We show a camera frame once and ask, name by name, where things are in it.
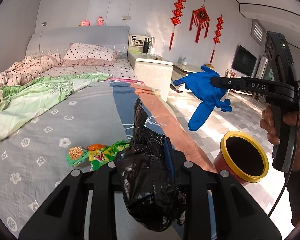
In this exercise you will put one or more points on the pink dotted pillow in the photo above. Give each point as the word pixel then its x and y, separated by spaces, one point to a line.
pixel 90 53

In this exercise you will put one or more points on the shuttered window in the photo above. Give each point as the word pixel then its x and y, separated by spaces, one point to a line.
pixel 258 31

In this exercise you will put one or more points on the grey floral blanket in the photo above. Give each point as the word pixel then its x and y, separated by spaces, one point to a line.
pixel 65 120

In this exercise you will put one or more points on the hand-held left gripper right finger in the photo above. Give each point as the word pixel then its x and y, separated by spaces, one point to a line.
pixel 168 157

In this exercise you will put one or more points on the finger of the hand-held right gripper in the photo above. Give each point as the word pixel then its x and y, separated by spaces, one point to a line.
pixel 227 83

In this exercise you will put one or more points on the white cup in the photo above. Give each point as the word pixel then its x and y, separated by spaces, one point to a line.
pixel 152 51

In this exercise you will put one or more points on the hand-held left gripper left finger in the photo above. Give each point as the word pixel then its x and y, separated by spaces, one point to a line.
pixel 107 177

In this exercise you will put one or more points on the grey bed headboard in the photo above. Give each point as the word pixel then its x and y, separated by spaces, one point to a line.
pixel 77 33

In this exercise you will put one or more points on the black bottle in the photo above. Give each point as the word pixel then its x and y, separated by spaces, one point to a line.
pixel 146 46

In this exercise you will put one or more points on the red diamond knot hanging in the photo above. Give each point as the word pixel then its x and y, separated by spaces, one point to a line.
pixel 201 15

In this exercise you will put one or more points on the green yellow snack bag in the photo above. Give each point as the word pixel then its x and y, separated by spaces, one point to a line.
pixel 100 158

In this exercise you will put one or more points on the pink plush toy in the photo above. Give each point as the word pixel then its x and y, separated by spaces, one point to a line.
pixel 84 23
pixel 100 21

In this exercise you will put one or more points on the black plastic bag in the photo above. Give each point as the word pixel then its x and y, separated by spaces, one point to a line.
pixel 145 180

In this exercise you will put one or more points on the long red knot hanging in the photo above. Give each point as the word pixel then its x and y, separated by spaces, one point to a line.
pixel 218 32
pixel 178 12

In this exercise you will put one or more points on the pink dotted duvet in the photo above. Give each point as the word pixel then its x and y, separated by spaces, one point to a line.
pixel 27 65

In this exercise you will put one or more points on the white low cabinet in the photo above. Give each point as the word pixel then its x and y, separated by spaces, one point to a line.
pixel 190 68

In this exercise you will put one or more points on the black television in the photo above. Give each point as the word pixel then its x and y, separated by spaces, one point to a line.
pixel 244 60

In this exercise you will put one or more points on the white bedside cabinet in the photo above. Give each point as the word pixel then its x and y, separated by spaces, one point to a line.
pixel 152 75

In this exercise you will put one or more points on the white dotted bedsheet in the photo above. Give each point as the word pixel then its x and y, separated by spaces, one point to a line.
pixel 122 66

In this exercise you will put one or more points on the red bin with yellow rim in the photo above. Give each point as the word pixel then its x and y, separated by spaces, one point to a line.
pixel 245 157

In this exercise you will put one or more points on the clear plastic bottle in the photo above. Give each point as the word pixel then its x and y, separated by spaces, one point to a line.
pixel 184 60

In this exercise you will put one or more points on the green packet with gold print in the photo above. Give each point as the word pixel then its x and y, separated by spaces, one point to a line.
pixel 75 153

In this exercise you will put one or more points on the wall switch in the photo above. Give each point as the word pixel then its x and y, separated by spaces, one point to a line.
pixel 126 17

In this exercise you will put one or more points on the blue rubber glove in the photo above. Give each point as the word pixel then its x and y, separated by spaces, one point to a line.
pixel 205 90

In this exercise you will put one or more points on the orange wrapper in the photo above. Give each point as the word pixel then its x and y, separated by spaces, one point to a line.
pixel 97 147

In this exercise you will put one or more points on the light green quilt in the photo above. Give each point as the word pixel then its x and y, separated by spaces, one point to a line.
pixel 40 92

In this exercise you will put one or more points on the yellow toy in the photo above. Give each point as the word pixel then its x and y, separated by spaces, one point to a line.
pixel 209 66

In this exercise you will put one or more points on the small ornaments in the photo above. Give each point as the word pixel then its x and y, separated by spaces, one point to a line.
pixel 230 73

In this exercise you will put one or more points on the person's right hand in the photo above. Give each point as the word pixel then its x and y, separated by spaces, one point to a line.
pixel 271 122

